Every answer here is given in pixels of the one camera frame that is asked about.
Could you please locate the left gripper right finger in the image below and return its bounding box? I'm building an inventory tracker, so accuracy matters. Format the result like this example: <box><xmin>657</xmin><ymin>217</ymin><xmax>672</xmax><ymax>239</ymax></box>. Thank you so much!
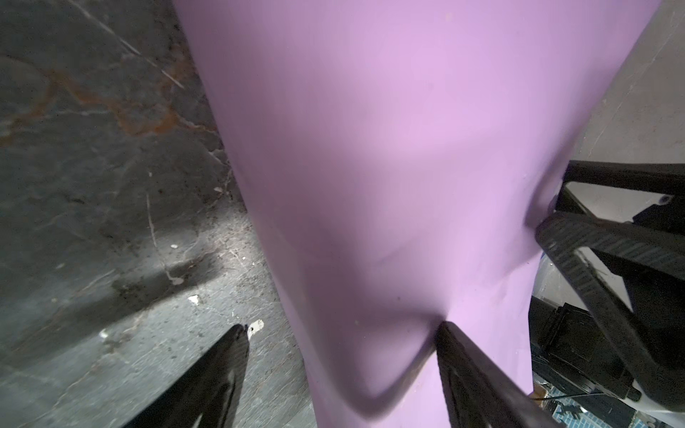
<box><xmin>435</xmin><ymin>321</ymin><xmax>561</xmax><ymax>428</ymax></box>

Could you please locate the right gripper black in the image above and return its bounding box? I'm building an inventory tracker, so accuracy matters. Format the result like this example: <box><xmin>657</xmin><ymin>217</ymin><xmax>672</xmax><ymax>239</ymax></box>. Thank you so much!
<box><xmin>529</xmin><ymin>204</ymin><xmax>684</xmax><ymax>412</ymax></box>

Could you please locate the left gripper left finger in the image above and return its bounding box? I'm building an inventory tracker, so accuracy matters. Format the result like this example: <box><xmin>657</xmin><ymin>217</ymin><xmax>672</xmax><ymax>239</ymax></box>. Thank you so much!
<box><xmin>125</xmin><ymin>325</ymin><xmax>250</xmax><ymax>428</ymax></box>

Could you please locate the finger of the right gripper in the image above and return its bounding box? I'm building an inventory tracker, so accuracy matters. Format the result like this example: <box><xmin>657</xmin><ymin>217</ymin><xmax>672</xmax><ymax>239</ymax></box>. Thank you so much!
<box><xmin>554</xmin><ymin>160</ymin><xmax>684</xmax><ymax>214</ymax></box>

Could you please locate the pink wrapping paper sheet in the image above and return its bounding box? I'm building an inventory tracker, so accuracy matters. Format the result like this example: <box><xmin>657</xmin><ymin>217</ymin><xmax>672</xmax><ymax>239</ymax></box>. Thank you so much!
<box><xmin>174</xmin><ymin>1</ymin><xmax>658</xmax><ymax>427</ymax></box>

